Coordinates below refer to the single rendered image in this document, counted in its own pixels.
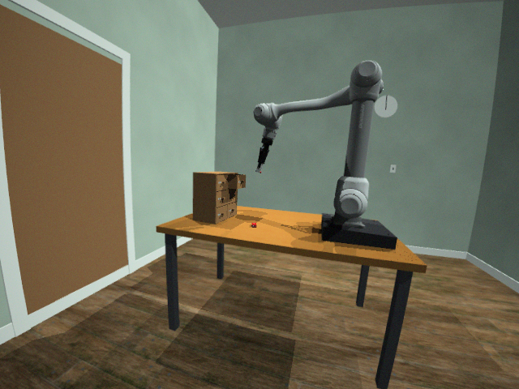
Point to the small brown chest of drawers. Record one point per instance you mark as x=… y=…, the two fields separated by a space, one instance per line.
x=205 y=197

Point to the dark brown drawer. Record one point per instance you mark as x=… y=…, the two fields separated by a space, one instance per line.
x=221 y=216
x=232 y=195
x=232 y=209
x=222 y=181
x=237 y=181
x=222 y=197

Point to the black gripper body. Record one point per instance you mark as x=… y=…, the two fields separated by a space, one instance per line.
x=266 y=142

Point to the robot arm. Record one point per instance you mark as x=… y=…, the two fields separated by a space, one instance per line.
x=365 y=85

